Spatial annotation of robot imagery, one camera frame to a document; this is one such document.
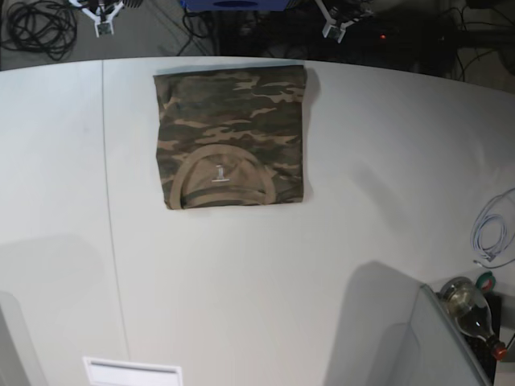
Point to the camouflage t-shirt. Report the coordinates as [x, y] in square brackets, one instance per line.
[231, 137]

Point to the blue box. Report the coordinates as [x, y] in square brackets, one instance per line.
[235, 5]

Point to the green tape roll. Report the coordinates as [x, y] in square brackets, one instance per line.
[486, 282]

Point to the clear plastic bottle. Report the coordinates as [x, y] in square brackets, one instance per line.
[471, 313]

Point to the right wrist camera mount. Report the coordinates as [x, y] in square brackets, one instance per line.
[101, 12]

